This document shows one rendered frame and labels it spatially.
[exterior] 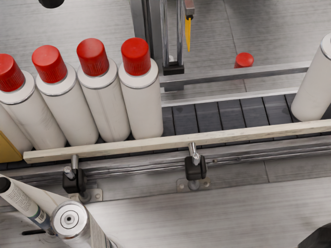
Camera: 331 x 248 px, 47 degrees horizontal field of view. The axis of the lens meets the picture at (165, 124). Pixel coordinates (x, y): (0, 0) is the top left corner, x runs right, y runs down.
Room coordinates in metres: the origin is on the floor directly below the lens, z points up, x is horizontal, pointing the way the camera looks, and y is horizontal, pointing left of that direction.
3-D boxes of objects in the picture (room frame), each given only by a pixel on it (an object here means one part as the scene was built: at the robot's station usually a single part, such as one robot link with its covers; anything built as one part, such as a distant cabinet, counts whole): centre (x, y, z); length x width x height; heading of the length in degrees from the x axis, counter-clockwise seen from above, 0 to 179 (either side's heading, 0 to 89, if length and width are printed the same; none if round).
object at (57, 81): (0.30, 0.13, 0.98); 0.05 x 0.05 x 0.20
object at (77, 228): (0.11, 0.10, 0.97); 0.05 x 0.05 x 0.19
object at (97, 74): (0.30, 0.08, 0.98); 0.05 x 0.05 x 0.20
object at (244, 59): (0.45, -0.16, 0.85); 0.03 x 0.03 x 0.03
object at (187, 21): (0.32, -0.03, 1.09); 0.03 x 0.01 x 0.06; 3
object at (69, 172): (0.23, 0.14, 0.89); 0.06 x 0.03 x 0.12; 3
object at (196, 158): (0.22, -0.04, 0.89); 0.03 x 0.03 x 0.12; 3
